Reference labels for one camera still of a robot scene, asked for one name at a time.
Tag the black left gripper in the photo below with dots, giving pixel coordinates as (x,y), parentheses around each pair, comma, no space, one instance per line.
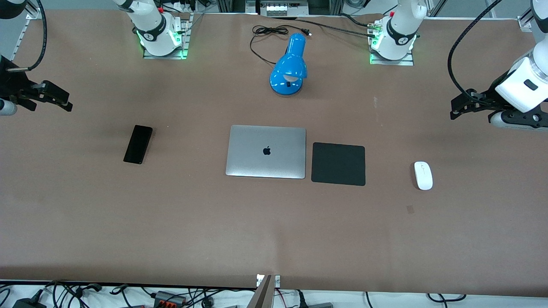
(486,99)

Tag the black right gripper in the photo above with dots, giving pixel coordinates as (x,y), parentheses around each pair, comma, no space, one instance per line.
(12,85)

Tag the white computer mouse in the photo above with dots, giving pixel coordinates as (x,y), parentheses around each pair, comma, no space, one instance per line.
(423,176)

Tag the black smartphone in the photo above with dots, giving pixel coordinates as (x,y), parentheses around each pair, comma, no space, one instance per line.
(138,144)

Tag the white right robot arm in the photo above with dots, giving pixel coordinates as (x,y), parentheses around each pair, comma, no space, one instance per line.
(152,30)

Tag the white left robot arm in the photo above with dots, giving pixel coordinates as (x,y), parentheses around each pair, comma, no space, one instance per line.
(398,32)

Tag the black mouse pad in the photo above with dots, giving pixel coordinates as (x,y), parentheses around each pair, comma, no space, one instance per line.
(338,164)

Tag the blue desk lamp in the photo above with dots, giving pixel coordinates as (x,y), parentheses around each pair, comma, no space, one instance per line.
(289,64)

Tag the silver closed laptop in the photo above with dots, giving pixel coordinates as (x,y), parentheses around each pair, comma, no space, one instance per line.
(266,152)

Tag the white power strip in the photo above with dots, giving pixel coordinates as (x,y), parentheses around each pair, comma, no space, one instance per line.
(282,9)

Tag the black power adapter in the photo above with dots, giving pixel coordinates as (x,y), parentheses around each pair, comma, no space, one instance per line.
(29,303)

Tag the grey box with orange switches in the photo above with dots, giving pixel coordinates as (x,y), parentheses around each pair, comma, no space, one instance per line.
(170,298)

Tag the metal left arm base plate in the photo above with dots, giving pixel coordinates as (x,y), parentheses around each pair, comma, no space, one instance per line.
(406,61)

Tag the aluminium corner bracket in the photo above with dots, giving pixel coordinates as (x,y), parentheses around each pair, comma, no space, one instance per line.
(525,22)

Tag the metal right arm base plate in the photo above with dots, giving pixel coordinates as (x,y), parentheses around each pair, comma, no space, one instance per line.
(185,42)

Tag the brown wooden post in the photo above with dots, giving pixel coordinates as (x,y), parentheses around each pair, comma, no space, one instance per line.
(265,295)

